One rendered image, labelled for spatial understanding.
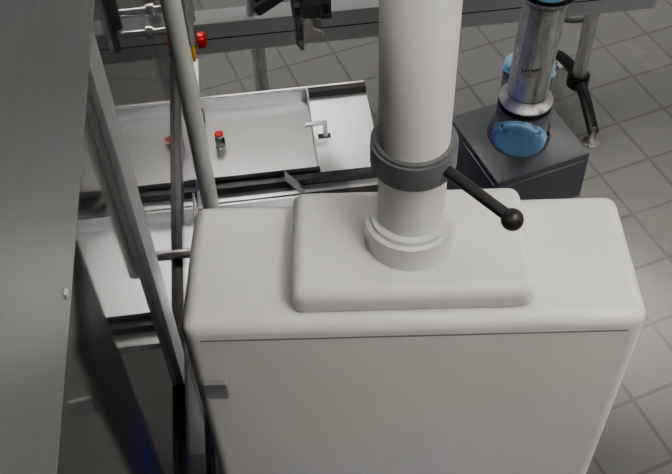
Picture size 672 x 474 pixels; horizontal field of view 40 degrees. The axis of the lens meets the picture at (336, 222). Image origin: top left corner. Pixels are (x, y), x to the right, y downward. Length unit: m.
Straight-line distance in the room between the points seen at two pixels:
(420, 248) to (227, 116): 1.31
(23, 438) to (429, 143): 0.46
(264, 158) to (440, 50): 1.34
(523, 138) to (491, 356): 1.03
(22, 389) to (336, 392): 0.57
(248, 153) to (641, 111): 1.90
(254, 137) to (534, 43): 0.68
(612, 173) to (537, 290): 2.37
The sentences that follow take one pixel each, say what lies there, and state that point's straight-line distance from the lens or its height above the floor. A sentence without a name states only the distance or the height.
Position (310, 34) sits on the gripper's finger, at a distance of 2.02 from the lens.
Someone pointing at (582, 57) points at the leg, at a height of 0.23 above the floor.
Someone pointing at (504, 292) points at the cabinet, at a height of 1.58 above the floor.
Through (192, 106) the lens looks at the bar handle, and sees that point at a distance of 1.26.
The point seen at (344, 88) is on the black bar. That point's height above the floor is 0.90.
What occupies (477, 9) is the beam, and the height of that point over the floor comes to 0.50.
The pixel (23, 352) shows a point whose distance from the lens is 0.60.
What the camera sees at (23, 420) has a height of 1.88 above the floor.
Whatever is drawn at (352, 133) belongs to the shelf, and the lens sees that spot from 2.15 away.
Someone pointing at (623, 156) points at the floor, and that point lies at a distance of 3.45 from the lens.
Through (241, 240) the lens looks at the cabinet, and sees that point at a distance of 1.07.
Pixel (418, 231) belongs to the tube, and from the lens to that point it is 0.95.
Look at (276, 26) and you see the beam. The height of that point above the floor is 0.51.
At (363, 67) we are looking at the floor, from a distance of 3.71.
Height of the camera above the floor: 2.36
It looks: 49 degrees down
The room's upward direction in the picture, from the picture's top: 3 degrees counter-clockwise
